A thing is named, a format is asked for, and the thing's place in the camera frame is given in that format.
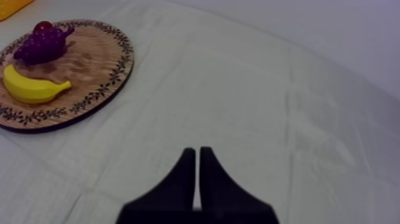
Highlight yellow plastic basket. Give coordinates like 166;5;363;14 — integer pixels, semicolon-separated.
0;0;35;22

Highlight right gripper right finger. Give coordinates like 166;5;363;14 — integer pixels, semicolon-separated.
196;147;280;224

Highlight small red fruit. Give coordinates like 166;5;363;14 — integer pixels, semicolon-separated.
33;20;54;33

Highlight purple toy grapes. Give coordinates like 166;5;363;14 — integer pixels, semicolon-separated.
12;26;76;66

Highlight round wooden board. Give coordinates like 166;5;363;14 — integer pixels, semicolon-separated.
0;19;135;135

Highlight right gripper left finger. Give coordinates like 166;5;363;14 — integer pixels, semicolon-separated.
115;148;198;224

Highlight yellow toy banana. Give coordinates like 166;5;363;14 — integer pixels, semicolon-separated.
3;64;72;105

